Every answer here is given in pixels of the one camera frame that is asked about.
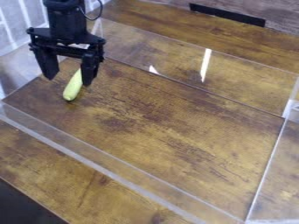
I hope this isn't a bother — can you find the black strip on table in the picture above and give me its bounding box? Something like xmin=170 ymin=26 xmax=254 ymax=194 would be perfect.
xmin=190 ymin=3 xmax=268 ymax=27

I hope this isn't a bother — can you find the green handled metal spoon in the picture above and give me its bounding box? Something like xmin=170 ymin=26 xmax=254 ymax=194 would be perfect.
xmin=63 ymin=71 xmax=83 ymax=101

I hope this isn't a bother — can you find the black cable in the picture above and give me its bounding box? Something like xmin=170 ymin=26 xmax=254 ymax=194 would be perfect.
xmin=78 ymin=0 xmax=106 ymax=22

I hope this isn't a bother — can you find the clear acrylic enclosure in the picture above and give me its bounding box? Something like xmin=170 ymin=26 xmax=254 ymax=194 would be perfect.
xmin=0 ymin=19 xmax=299 ymax=224

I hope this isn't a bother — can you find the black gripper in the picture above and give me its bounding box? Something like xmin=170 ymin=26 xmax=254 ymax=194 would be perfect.
xmin=27 ymin=0 xmax=106 ymax=87

